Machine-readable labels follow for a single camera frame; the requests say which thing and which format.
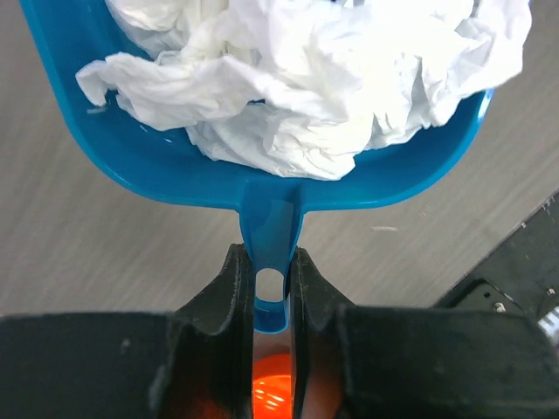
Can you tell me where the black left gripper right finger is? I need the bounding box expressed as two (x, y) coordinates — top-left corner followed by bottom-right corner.
(289, 249), (558, 418)

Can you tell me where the crumpled white paper scrap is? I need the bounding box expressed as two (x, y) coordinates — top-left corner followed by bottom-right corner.
(112, 1), (532, 150)
(186, 104), (373, 181)
(75, 52), (271, 131)

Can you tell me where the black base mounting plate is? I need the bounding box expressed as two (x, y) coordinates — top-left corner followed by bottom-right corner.
(435, 194), (558, 321)

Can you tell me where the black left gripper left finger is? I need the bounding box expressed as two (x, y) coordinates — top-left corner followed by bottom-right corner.
(1, 244), (255, 418)

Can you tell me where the blue plastic dustpan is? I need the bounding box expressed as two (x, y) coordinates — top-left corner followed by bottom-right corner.
(17, 0), (497, 335)

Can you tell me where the orange plastic bowl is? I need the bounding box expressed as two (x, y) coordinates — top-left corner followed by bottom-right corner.
(252, 354), (293, 419)

